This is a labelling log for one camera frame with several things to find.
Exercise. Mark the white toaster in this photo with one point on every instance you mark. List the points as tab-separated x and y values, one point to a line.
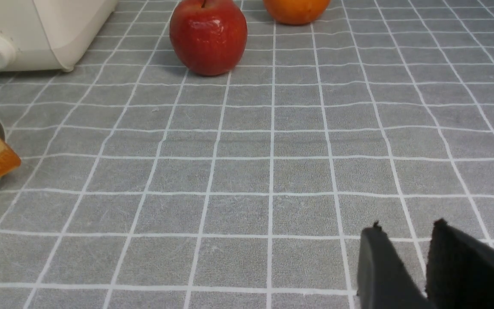
49	34

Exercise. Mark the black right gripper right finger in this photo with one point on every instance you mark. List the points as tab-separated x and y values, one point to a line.
460	270

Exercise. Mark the orange persimmon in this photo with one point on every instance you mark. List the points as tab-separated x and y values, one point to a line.
296	12

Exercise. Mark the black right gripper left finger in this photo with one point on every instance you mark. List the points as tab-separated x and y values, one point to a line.
382	278

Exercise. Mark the red apple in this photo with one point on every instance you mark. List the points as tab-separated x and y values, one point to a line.
208	36

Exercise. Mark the grey checked tablecloth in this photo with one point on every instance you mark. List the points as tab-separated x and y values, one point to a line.
144	186

